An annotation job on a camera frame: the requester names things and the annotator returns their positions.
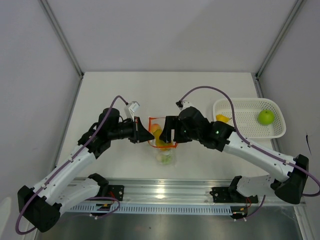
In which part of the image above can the orange pink peach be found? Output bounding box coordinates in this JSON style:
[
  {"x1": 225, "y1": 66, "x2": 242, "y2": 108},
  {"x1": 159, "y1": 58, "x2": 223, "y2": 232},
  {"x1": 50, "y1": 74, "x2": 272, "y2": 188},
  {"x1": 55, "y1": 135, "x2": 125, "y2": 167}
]
[{"x1": 150, "y1": 123, "x2": 162, "y2": 134}]

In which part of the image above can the white slotted cable duct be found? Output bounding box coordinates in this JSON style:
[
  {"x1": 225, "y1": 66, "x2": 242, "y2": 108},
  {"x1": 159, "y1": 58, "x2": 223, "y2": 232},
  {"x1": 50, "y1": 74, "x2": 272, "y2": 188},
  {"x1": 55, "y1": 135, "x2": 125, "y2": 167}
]
[{"x1": 67, "y1": 202, "x2": 245, "y2": 216}]

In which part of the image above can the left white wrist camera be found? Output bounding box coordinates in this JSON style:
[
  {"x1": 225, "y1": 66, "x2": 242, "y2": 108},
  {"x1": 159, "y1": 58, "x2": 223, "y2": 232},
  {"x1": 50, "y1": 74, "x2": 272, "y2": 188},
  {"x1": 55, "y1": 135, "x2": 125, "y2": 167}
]
[{"x1": 124, "y1": 101, "x2": 140, "y2": 120}]

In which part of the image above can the aluminium mounting rail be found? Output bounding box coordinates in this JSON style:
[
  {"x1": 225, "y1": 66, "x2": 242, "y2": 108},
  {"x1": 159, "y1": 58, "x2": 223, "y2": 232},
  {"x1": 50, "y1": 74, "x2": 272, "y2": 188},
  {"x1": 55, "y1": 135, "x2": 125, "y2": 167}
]
[{"x1": 33, "y1": 177, "x2": 307, "y2": 207}]

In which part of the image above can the left aluminium frame post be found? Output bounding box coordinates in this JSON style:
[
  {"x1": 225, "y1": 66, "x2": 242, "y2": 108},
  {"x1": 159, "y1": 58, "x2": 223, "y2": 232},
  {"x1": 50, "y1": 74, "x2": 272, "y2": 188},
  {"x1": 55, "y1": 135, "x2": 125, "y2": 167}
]
[{"x1": 38, "y1": 0, "x2": 84, "y2": 78}]

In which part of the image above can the aluminium frame post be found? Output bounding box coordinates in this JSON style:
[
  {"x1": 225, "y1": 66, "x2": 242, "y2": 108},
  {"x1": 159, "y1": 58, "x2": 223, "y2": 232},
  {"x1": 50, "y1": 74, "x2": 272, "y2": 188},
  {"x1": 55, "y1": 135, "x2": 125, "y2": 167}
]
[
  {"x1": 255, "y1": 0, "x2": 307, "y2": 81},
  {"x1": 38, "y1": 0, "x2": 84, "y2": 78}
]

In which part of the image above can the right aluminium frame post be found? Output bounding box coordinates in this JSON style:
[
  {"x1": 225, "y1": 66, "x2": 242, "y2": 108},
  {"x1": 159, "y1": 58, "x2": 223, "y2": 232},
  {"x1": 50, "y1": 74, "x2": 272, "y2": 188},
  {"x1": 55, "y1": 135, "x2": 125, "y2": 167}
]
[{"x1": 255, "y1": 0, "x2": 307, "y2": 81}]

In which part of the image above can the white cauliflower with leaves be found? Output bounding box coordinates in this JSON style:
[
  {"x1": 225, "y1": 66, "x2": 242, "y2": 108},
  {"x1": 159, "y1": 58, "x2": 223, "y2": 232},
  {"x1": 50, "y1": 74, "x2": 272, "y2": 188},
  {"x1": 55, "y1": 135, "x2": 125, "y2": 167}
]
[{"x1": 156, "y1": 150, "x2": 173, "y2": 165}]

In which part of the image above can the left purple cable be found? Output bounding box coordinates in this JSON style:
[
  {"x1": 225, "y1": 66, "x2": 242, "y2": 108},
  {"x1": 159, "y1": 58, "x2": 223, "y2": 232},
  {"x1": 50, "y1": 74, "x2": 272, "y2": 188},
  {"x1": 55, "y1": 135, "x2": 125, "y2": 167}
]
[{"x1": 14, "y1": 95, "x2": 129, "y2": 235}]

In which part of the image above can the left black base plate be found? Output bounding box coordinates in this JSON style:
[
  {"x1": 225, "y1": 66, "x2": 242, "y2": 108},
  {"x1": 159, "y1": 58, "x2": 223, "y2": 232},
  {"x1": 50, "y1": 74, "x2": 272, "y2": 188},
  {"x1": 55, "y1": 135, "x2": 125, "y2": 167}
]
[{"x1": 100, "y1": 185, "x2": 125, "y2": 201}]

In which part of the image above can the yellow green mango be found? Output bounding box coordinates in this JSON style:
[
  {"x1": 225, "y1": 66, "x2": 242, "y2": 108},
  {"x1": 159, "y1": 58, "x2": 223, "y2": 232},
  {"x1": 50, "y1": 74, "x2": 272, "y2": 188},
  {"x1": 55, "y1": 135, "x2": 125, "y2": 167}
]
[{"x1": 153, "y1": 129, "x2": 171, "y2": 147}]

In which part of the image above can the clear zip top bag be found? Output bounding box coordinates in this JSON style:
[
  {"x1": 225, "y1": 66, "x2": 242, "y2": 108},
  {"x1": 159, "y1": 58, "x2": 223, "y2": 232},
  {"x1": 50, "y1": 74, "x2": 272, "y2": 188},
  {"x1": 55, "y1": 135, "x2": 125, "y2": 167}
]
[{"x1": 148, "y1": 117, "x2": 178, "y2": 166}]

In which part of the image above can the green apple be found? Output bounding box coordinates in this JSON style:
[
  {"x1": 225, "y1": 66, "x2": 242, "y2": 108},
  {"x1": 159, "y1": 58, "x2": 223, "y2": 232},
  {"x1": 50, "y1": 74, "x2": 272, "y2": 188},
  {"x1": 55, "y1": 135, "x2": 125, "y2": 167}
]
[{"x1": 257, "y1": 109, "x2": 275, "y2": 125}]

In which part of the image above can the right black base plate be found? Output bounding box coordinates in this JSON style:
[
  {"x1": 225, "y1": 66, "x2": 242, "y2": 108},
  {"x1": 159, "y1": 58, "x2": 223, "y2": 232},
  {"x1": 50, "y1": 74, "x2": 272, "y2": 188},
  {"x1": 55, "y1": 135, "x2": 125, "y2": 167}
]
[{"x1": 209, "y1": 187, "x2": 259, "y2": 204}]

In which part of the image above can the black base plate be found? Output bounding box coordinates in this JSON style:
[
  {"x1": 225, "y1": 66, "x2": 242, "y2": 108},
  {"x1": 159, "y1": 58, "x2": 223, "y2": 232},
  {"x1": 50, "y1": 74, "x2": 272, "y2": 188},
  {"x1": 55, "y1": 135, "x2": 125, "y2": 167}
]
[
  {"x1": 209, "y1": 187, "x2": 259, "y2": 204},
  {"x1": 100, "y1": 185, "x2": 125, "y2": 201}
]

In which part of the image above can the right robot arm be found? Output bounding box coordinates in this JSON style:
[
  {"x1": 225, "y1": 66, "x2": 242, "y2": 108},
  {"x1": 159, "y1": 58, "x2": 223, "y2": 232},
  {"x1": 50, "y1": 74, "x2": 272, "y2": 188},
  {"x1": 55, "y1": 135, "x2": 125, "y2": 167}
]
[{"x1": 159, "y1": 106, "x2": 309, "y2": 205}]

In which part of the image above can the white perforated plastic basket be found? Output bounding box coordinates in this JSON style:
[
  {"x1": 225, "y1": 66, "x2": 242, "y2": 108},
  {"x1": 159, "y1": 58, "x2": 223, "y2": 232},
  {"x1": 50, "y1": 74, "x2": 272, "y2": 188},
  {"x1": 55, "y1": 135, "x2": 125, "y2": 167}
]
[{"x1": 212, "y1": 98, "x2": 286, "y2": 140}]

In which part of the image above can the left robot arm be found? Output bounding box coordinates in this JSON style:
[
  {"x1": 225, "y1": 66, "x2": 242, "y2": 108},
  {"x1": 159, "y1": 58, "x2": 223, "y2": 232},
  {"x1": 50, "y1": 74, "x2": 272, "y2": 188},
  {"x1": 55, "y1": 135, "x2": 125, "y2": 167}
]
[{"x1": 17, "y1": 107, "x2": 154, "y2": 233}]

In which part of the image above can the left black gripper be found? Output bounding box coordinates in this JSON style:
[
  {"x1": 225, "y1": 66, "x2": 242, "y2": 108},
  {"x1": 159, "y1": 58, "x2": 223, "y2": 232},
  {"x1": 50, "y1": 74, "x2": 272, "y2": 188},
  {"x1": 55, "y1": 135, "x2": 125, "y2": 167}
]
[{"x1": 108, "y1": 116, "x2": 154, "y2": 144}]

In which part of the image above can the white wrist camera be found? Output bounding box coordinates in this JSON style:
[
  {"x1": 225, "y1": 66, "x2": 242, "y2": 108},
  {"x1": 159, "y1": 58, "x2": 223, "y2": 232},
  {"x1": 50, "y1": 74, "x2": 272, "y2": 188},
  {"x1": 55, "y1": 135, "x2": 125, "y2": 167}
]
[
  {"x1": 124, "y1": 101, "x2": 140, "y2": 120},
  {"x1": 175, "y1": 100, "x2": 194, "y2": 111}
]

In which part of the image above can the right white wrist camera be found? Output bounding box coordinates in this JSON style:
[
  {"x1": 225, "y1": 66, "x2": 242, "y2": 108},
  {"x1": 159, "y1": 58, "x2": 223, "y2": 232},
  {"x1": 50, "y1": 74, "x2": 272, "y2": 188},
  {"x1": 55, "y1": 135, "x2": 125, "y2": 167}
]
[{"x1": 175, "y1": 100, "x2": 194, "y2": 111}]

